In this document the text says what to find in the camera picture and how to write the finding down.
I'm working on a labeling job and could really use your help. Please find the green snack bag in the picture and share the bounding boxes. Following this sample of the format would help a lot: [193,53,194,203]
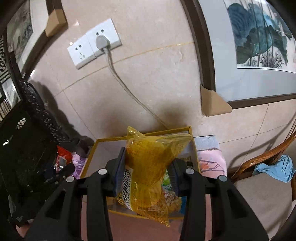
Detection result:
[162,171,182,212]

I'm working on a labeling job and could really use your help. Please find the red snack packet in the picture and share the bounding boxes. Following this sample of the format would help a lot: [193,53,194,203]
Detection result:
[55,146,72,173]

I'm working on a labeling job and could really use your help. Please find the yellow transparent snack bag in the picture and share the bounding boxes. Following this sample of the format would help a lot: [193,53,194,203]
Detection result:
[117,126,192,226]

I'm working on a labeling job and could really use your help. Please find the wooden armchair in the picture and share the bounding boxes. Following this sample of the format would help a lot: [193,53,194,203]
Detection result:
[231,132,295,240]

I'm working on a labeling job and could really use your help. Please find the pink floral tablecloth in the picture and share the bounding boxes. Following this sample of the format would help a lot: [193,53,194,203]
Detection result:
[84,136,227,240]

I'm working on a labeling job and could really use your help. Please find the dark carved wooden furniture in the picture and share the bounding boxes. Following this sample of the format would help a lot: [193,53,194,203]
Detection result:
[0,34,95,223]

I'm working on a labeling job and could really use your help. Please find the blue cloth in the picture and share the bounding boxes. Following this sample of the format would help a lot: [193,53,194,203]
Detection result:
[252,154,295,183]

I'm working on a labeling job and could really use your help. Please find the yellow cardboard box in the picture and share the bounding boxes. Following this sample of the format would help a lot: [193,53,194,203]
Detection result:
[80,126,199,223]

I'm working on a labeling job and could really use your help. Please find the landscape ink framed painting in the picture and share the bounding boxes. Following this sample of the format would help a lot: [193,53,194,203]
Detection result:
[4,1,67,73]

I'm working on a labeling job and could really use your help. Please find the white wall socket left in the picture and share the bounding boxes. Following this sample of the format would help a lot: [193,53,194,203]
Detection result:
[67,35,96,69]

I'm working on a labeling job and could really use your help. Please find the white wall socket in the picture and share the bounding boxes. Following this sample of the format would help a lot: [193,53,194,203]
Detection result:
[86,18,122,57]
[67,35,96,69]

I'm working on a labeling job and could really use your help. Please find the lotus painting with frame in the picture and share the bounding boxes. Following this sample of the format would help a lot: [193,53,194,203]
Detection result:
[182,1,295,116]

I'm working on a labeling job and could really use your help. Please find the grey plug with cable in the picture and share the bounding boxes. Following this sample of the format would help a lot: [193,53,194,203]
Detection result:
[95,34,171,130]

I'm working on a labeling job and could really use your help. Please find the white wall socket right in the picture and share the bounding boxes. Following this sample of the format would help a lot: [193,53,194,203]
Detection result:
[86,18,122,57]

